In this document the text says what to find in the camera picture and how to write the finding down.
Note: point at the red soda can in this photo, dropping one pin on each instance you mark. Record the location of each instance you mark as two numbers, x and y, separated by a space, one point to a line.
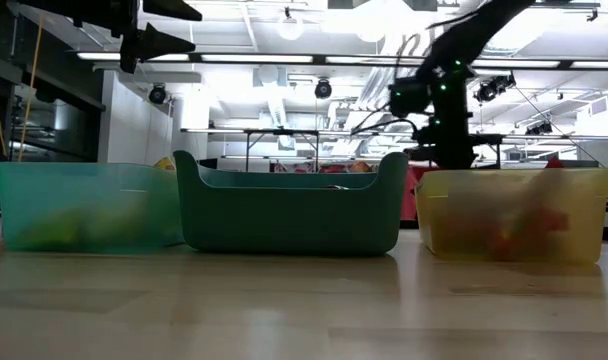
409 195

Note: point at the black ceiling rail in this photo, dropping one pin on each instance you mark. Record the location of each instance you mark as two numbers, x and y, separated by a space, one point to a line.
564 5

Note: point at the silver ventilation duct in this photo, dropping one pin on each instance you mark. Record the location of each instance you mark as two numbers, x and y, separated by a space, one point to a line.
534 35

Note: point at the red candy wrapper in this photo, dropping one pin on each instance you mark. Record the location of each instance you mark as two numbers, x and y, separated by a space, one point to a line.
546 220
554 162

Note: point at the black folding table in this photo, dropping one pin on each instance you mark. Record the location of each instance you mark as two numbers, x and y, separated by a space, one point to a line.
489 137
281 132

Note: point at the black spotlight cluster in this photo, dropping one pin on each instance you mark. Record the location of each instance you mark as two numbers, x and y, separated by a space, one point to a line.
494 87

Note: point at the dark green plastic bin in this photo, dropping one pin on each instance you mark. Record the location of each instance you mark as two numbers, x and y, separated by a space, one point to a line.
284 220

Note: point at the long ceiling light strip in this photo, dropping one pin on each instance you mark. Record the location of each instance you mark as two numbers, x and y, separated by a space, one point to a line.
256 58

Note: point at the colourful background items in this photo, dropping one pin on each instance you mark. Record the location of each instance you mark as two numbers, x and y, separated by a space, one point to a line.
334 169

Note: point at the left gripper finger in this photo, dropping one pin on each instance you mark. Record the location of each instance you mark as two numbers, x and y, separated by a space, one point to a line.
156 44
169 7

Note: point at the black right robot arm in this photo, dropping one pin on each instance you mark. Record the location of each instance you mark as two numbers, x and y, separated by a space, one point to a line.
479 35

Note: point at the translucent teal plastic bin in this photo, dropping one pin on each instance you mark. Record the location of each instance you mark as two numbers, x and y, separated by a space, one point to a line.
84 210

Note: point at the yellow candy wrapper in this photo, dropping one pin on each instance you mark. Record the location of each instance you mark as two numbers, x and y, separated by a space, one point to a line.
54 232
165 164

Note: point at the black round spotlight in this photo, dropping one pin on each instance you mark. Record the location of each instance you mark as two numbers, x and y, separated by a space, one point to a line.
539 128
323 89
157 93

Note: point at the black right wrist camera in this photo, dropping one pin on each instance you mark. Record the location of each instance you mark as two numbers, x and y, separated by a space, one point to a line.
409 97

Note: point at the translucent yellow plastic bin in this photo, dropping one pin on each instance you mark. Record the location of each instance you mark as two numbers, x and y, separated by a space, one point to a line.
444 210

